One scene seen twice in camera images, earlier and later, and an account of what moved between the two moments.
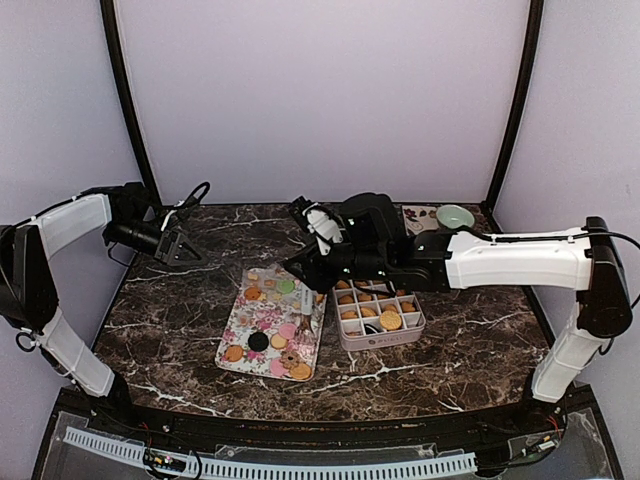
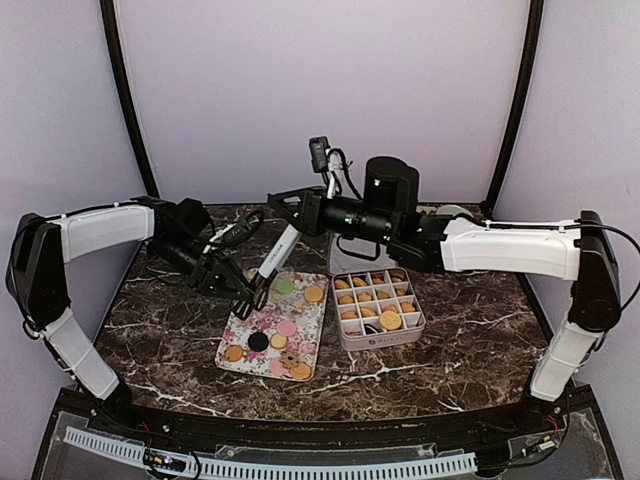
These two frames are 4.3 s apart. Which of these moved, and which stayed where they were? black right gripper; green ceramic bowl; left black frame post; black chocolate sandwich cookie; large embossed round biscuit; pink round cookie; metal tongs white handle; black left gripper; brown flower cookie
Moved: metal tongs white handle; black left gripper; black right gripper
Stayed: black chocolate sandwich cookie; brown flower cookie; pink round cookie; left black frame post; green ceramic bowl; large embossed round biscuit
